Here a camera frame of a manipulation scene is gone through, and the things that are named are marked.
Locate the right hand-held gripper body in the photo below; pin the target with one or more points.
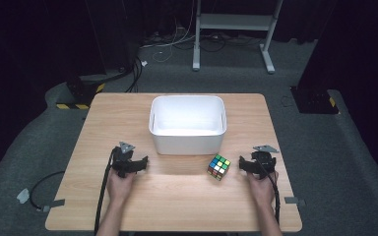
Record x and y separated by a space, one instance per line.
265 161

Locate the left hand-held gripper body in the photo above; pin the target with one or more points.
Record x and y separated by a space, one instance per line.
122 162

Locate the multicoloured puzzle cube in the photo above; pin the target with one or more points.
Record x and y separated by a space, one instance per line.
219 166

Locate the white plastic bin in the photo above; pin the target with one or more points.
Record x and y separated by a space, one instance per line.
187 126

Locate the person's left hand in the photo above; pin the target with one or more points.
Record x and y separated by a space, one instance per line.
119 188

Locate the person's right hand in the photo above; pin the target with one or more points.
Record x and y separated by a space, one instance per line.
262 191

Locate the grey tape strip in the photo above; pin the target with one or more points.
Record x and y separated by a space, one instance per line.
54 204
293 200

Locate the black yellow striped stand base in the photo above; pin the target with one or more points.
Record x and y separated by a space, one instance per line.
83 95

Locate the small white tag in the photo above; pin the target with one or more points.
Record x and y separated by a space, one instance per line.
144 63

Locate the white metal stand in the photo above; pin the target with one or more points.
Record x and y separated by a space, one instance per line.
234 23

